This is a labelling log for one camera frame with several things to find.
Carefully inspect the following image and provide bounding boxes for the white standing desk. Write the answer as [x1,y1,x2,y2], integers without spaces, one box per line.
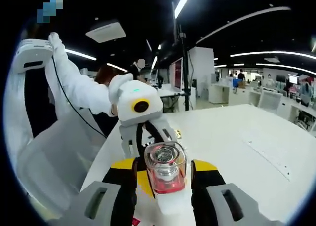
[158,84,188,113]

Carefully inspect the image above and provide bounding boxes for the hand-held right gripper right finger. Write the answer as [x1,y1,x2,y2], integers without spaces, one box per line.
[190,159,283,226]

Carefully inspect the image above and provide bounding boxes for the curved ceiling light strip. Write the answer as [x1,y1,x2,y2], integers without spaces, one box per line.
[229,50,316,58]
[255,62,316,76]

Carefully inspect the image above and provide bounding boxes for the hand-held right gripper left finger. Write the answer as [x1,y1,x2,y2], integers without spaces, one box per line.
[46,158,139,226]

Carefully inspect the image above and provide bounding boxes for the straight ceiling light strip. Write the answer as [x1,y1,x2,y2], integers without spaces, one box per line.
[174,0,196,18]

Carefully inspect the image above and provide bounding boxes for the black tripod stand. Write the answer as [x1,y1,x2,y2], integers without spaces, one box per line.
[172,1,191,111]

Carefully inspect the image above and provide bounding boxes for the white chest device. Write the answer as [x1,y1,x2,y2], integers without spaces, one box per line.
[14,38,54,69]

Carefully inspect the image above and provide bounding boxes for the grey mesh office chair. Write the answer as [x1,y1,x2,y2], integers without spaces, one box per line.
[16,116,109,212]

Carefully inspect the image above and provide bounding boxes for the white office chair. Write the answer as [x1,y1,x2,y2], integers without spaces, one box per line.
[258,89,282,113]

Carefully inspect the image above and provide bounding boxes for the ceiling air vent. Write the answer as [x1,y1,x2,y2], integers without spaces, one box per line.
[85,19,127,43]

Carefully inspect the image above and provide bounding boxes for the red collar skincare pump bottle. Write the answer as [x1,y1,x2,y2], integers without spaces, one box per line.
[144,141,197,216]

